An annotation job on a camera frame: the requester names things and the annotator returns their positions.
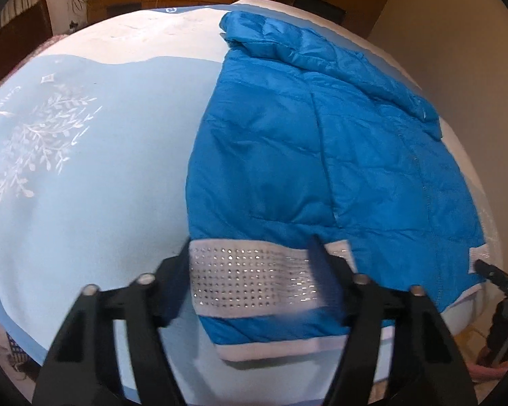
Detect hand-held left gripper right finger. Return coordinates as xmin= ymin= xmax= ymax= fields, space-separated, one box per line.
xmin=307 ymin=237 xmax=479 ymax=406

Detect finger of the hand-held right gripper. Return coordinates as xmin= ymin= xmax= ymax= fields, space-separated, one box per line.
xmin=474 ymin=259 xmax=508 ymax=299

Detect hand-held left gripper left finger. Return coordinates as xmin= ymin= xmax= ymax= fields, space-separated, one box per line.
xmin=33 ymin=243 xmax=193 ymax=406

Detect blue puffer jacket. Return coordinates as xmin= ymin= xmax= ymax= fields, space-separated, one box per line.
xmin=185 ymin=10 xmax=489 ymax=362

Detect bed with light-blue cover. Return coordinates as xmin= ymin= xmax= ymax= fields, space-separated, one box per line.
xmin=0 ymin=0 xmax=505 ymax=402

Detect black chair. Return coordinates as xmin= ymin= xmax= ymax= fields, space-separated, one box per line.
xmin=294 ymin=0 xmax=346 ymax=26

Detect wooden desk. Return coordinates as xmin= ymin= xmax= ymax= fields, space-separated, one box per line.
xmin=87 ymin=0 xmax=170 ymax=24

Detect dark wooden headboard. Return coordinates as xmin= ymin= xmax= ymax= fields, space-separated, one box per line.
xmin=0 ymin=0 xmax=54 ymax=94

